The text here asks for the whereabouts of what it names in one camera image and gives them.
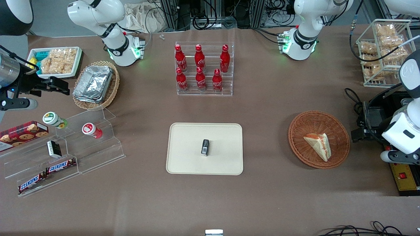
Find aluminium frame post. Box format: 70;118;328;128
160;0;180;32
249;0;265;28

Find red lid cup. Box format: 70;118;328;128
82;122;103;139

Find yellow power strip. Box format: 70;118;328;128
388;161;420;192

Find clear acrylic bottle rack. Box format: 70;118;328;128
175;41;235;97

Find red cookie box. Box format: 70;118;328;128
0;121;49;152

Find oval tan wicker basket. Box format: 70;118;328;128
72;61;120;111

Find white rectangular snack tray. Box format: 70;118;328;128
26;47;83;79

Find triangle sandwich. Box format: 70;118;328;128
303;133;332;162

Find white wire rack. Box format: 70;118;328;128
356;19;416;88

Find black cables bundle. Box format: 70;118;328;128
317;221;410;236

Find clear acrylic step shelf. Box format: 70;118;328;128
0;108;126;198

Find beige plastic tray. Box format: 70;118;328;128
166;123;244;176

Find fried snack bag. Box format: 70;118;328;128
360;42;378;55
379;34;408;49
375;24;398;37
362;63;384;78
383;47;409;63

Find rice cracker bag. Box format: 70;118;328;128
40;48;78;75

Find green lid cup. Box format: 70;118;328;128
42;111;68;129

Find black and white small box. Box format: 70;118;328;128
47;140;62;159

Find stacked aluminium foil trays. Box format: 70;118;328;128
73;65;114;104

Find Snickers chocolate bar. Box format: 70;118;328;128
45;159;77;174
18;172;47;194

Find beige cloth bag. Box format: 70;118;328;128
122;3;168;33

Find red cola bottle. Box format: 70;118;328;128
220;45;231;73
194;44;206;71
212;69;224;93
176;68;189;92
195;67;207;91
175;44;188;73

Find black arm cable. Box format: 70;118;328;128
349;0;420;63

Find black coiled cable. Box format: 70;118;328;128
344;87;373;127

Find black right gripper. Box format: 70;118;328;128
13;74;70;98

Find round brown wicker basket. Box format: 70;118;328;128
288;110;350;170

